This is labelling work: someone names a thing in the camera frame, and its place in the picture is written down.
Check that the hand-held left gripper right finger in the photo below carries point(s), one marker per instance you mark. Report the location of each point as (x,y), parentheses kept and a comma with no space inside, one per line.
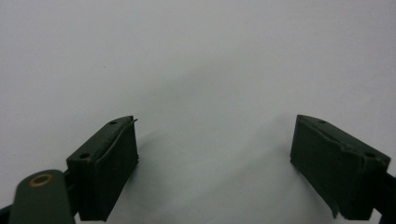
(339,168)

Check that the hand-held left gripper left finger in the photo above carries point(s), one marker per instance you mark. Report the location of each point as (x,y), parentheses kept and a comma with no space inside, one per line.
(102,168)

